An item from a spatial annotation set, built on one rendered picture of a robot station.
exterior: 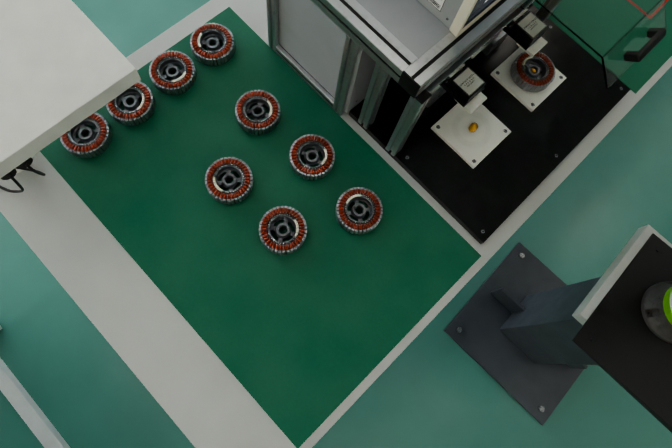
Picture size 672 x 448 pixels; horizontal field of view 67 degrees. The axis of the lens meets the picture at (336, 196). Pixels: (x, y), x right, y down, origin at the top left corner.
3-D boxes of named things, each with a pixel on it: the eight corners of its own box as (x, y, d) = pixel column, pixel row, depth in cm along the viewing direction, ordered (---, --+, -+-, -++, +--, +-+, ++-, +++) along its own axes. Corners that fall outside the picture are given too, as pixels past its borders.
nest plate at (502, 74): (564, 79, 140) (567, 77, 139) (531, 112, 136) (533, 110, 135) (523, 43, 143) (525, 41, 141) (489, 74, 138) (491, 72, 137)
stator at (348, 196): (389, 220, 125) (392, 216, 122) (350, 243, 123) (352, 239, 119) (364, 183, 128) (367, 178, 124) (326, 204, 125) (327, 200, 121)
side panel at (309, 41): (348, 109, 134) (366, 36, 103) (340, 116, 133) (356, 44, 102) (276, 39, 138) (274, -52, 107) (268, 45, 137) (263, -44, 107)
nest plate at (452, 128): (509, 133, 134) (511, 131, 132) (472, 169, 129) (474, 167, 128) (467, 94, 136) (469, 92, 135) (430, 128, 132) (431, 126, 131)
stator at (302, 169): (285, 176, 126) (285, 170, 123) (293, 135, 130) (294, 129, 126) (329, 184, 127) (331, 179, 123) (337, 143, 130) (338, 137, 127)
